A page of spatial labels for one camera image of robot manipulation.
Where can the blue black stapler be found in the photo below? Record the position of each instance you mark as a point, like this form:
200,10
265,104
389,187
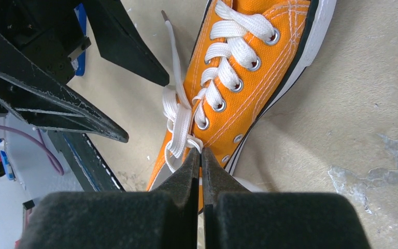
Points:
79,63

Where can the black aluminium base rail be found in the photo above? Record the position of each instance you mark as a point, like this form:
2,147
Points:
86,162

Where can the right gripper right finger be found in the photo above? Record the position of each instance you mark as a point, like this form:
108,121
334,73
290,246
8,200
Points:
235,217

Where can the orange canvas sneaker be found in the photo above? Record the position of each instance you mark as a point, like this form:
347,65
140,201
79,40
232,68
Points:
302,26

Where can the white shoelace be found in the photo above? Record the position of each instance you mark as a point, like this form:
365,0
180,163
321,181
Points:
180,112

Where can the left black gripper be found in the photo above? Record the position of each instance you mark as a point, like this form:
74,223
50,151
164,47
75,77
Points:
38,42

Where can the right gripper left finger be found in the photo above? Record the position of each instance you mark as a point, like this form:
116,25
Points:
165,217

